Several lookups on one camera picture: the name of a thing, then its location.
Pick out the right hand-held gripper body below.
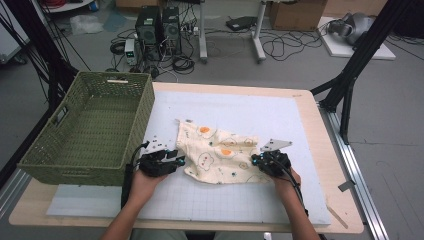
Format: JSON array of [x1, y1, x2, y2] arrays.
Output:
[[256, 138, 294, 178]]

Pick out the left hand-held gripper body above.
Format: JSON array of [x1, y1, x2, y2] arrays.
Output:
[[137, 134, 179, 178]]

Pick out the cream printed cloth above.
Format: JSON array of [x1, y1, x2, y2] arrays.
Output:
[[175, 119, 274, 185]]

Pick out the green woven basket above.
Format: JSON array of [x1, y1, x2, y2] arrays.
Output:
[[17, 70, 156, 188]]

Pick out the person's right hand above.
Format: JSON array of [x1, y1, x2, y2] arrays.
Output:
[[271, 167, 302, 198]]

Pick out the person's left hand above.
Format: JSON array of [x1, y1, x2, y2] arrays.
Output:
[[128, 168, 168, 208]]

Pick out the white grid mat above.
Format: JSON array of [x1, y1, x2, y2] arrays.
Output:
[[46, 90, 332, 226]]

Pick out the person's grey trousers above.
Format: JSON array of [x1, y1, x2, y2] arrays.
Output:
[[129, 228, 264, 240]]

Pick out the grey tape piece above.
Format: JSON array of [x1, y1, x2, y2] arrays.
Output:
[[337, 179, 357, 193]]

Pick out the thin wooden stick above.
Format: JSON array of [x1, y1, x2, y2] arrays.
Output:
[[325, 203, 350, 230]]

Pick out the small white power supply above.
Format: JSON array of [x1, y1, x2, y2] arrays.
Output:
[[124, 38, 140, 67]]

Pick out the white desk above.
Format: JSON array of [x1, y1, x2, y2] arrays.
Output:
[[198, 0, 268, 64]]

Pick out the black computer tower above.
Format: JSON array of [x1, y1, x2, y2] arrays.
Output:
[[161, 6, 183, 56], [134, 5, 163, 62]]

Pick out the white floor board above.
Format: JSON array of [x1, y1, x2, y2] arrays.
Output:
[[316, 16, 397, 61]]

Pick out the flat black device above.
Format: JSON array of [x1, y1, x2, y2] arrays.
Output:
[[225, 15, 260, 32]]

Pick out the brown cardboard box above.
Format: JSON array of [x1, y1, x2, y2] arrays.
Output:
[[269, 0, 328, 32]]

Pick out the clear plastic bag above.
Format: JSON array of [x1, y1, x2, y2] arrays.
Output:
[[69, 14, 105, 36]]

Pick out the grey robot head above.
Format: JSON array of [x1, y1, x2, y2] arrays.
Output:
[[327, 12, 376, 46]]

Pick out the light wooden cabinet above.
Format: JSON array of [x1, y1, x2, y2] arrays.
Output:
[[322, 0, 389, 18]]

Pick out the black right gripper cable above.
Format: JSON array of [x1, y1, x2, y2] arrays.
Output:
[[279, 162, 310, 217]]

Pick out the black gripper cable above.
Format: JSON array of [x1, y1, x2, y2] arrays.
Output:
[[279, 162, 310, 217], [120, 140, 151, 210]]

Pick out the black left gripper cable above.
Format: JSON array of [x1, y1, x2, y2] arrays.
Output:
[[120, 140, 151, 210]]

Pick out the aluminium rail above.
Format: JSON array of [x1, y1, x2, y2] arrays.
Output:
[[319, 102, 390, 240]]

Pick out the tangle of computer cables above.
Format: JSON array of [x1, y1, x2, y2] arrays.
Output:
[[104, 6, 201, 83]]

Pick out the loose black floor cables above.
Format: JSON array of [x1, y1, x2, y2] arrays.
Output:
[[259, 29, 325, 62]]

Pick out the black metal frame stand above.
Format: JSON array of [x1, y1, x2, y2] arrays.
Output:
[[0, 0, 82, 188], [309, 0, 424, 146]]

